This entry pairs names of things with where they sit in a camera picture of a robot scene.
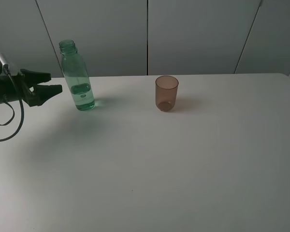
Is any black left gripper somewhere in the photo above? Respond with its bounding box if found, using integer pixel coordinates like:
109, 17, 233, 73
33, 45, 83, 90
0, 69, 62, 107

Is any green transparent water bottle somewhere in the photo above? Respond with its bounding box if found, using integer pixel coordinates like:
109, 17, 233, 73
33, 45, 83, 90
59, 40, 95, 111

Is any pink translucent plastic cup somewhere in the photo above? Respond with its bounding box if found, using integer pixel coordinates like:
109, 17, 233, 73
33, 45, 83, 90
155, 75, 179, 112

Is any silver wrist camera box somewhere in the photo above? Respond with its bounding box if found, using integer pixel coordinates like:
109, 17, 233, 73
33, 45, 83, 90
0, 53, 18, 76

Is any black camera cable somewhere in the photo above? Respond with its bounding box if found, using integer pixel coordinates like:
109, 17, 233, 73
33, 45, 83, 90
0, 70, 25, 143

